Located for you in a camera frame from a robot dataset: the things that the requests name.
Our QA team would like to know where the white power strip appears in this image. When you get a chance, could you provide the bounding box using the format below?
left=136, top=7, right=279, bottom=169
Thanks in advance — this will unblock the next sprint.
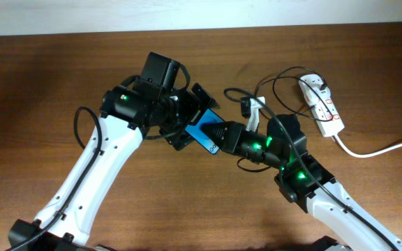
left=299, top=74, right=345, bottom=137

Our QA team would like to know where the blue Galaxy smartphone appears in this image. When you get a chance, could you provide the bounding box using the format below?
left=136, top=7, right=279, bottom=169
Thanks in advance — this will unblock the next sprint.
left=184, top=108, right=225, bottom=155

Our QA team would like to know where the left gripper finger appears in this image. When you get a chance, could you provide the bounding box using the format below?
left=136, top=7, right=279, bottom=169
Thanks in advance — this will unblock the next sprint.
left=166, top=134, right=194, bottom=151
left=191, top=83, right=220, bottom=109

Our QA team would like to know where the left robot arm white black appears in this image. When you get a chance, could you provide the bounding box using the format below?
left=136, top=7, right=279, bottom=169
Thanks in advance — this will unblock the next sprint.
left=8, top=52, right=218, bottom=250

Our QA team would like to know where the black charger cable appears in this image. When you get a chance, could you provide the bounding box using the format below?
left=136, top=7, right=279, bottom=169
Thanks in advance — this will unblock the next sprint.
left=253, top=66, right=334, bottom=123

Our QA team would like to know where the white power strip cord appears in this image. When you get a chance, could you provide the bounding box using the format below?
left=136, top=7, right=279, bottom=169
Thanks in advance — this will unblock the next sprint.
left=332, top=83, right=402, bottom=159

